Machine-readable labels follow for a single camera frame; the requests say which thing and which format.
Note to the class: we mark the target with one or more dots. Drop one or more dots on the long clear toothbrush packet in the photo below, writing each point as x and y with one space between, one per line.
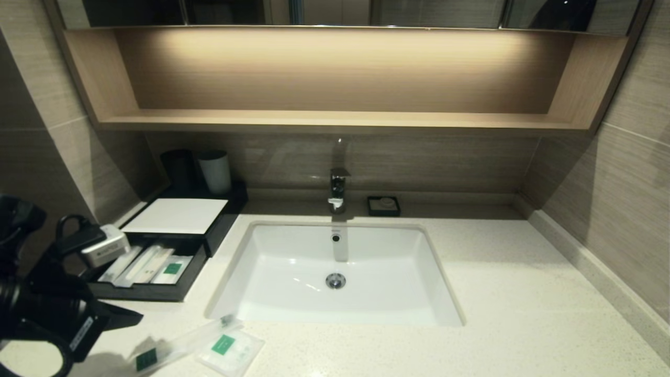
199 335

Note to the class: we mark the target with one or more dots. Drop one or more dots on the round beige soap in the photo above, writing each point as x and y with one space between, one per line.
387 201

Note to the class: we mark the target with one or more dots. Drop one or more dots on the chrome drain stopper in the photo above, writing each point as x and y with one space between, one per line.
335 280

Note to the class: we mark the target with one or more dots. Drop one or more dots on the chrome faucet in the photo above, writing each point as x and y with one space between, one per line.
338 190

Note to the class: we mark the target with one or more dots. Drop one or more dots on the light wooden wall shelf niche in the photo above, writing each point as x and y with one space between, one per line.
335 73

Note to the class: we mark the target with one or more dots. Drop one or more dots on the white card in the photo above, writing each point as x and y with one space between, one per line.
180 214

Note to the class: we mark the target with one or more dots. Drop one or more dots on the square clear packet green label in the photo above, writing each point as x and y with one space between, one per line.
233 353

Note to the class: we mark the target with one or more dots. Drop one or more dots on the white cup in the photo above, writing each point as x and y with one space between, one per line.
215 172

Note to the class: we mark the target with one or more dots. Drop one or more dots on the mirrored wall cabinet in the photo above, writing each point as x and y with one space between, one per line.
429 13

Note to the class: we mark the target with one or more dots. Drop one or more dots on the black soap dish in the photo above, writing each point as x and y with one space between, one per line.
372 209

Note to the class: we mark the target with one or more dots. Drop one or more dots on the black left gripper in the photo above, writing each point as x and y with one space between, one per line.
78 324

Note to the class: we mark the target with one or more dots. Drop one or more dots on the flat white sachet green label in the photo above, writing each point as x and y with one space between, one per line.
175 269

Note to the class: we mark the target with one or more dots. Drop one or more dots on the white ceramic sink basin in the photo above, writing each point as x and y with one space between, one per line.
293 293

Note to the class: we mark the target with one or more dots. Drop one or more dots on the black cup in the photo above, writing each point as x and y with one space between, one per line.
179 168

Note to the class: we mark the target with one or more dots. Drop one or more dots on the long beige sachet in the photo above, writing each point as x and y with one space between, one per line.
152 262

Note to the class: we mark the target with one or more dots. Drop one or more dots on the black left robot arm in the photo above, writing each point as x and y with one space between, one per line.
26 303

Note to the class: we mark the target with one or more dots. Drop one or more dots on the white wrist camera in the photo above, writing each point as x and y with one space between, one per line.
107 248

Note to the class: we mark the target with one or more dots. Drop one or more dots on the black drawer of amenity box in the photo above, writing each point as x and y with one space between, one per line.
157 293

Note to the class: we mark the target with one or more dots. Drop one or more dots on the black amenity box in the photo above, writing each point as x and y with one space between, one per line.
230 219

